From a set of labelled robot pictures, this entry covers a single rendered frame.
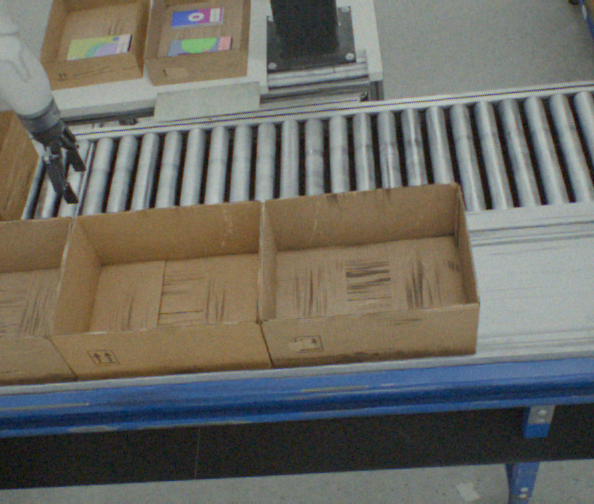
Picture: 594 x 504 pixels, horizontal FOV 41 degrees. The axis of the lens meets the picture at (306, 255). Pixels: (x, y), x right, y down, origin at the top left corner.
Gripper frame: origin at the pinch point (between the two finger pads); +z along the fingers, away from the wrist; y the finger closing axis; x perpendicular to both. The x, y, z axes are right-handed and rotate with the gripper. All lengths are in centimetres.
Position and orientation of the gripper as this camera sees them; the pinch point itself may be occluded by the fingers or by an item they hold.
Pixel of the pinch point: (74, 180)
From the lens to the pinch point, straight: 207.7
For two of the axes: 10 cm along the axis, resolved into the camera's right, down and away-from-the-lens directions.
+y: 0.0, -7.9, 6.1
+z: 1.3, 6.0, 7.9
